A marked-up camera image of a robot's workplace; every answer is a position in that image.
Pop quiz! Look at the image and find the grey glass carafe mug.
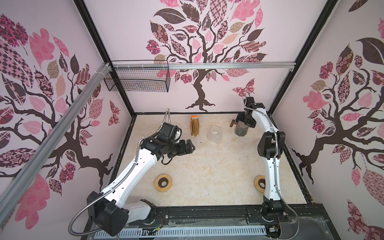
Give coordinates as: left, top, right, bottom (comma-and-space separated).
230, 120, 249, 137

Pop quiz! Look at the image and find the wooden ring holder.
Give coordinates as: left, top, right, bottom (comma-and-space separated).
254, 175, 266, 194
155, 174, 173, 193

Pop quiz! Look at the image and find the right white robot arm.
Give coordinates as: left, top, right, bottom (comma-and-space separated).
243, 97, 286, 222

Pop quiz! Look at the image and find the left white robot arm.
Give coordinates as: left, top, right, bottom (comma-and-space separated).
87, 137, 196, 237

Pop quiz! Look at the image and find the coffee filter pack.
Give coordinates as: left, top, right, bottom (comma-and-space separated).
190, 115, 200, 137

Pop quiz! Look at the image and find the clear plastic dripper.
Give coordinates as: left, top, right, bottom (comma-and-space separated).
207, 126, 223, 144

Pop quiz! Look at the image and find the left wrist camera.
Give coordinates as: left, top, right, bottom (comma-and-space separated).
159, 123, 182, 142

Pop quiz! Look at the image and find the aluminium rail back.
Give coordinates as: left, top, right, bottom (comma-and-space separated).
169, 62, 296, 70

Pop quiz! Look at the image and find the aluminium rail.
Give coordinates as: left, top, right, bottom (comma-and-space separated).
169, 62, 296, 70
1, 63, 111, 224

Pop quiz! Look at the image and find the black wire basket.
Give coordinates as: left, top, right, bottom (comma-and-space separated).
104, 60, 171, 93

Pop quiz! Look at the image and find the white cable duct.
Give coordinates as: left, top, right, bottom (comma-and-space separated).
94, 226, 267, 240

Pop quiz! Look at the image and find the left metal conduit cable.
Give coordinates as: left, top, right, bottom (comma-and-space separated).
67, 107, 172, 237

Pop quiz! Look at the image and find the black base frame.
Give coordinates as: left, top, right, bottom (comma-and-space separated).
86, 204, 339, 240

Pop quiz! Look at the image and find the aluminium rail left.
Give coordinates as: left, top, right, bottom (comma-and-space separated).
1, 63, 111, 224

